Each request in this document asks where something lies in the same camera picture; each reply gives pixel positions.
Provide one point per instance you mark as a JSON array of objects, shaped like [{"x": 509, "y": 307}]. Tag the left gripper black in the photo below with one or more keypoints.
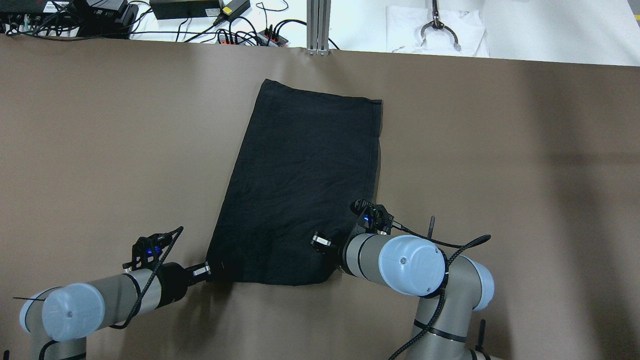
[{"x": 174, "y": 280}]

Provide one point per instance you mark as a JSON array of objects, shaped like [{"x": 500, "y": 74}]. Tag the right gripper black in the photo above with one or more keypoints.
[{"x": 336, "y": 248}]

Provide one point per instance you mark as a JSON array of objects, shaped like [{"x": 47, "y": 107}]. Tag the black printed t-shirt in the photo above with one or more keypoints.
[{"x": 304, "y": 158}]

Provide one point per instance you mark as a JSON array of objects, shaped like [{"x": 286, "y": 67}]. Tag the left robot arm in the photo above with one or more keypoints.
[{"x": 60, "y": 319}]

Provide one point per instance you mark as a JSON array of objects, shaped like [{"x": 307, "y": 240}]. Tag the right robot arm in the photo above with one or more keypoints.
[{"x": 449, "y": 288}]

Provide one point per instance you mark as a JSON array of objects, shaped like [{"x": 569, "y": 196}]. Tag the power strip with plugs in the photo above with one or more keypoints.
[{"x": 250, "y": 39}]

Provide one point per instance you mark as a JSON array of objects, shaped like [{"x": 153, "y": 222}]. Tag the white paper sheet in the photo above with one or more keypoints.
[{"x": 412, "y": 30}]

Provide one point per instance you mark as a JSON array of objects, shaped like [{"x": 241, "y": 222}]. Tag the reacher grabber tool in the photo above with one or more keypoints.
[{"x": 436, "y": 24}]

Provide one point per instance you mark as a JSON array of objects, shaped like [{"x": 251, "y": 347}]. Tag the black power adapter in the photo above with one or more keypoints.
[{"x": 185, "y": 9}]

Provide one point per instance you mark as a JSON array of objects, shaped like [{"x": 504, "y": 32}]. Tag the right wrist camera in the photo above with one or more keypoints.
[{"x": 373, "y": 218}]

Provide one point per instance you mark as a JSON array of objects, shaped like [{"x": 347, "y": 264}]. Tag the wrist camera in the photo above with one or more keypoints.
[
  {"x": 373, "y": 218},
  {"x": 146, "y": 252}
]

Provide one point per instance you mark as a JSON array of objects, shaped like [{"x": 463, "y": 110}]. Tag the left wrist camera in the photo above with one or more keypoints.
[{"x": 146, "y": 252}]

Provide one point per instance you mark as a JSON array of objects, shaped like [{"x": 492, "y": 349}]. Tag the aluminium frame cage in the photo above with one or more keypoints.
[{"x": 317, "y": 27}]

